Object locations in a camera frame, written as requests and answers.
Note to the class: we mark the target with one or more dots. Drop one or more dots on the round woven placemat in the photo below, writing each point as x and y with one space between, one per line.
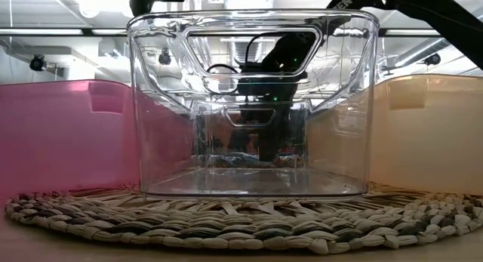
241 224

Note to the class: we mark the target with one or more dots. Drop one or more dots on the black ceiling spotlight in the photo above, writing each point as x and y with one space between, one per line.
37 62
432 59
165 57

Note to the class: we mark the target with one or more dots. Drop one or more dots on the beige plastic bin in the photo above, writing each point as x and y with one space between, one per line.
434 148

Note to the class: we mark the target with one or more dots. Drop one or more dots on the pink plastic bin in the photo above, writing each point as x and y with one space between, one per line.
56 141

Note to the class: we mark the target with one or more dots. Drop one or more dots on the clear plastic bin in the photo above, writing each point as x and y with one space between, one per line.
162 171

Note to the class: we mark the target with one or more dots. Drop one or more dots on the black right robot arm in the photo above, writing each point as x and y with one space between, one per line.
434 13

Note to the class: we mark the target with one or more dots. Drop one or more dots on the round white ceiling lamp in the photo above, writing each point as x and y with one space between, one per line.
88 7

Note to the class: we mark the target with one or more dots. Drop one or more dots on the grey ceiling duct pipe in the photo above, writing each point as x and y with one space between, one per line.
419 52

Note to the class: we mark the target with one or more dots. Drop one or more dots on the long ceiling light strip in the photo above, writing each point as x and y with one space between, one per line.
37 31

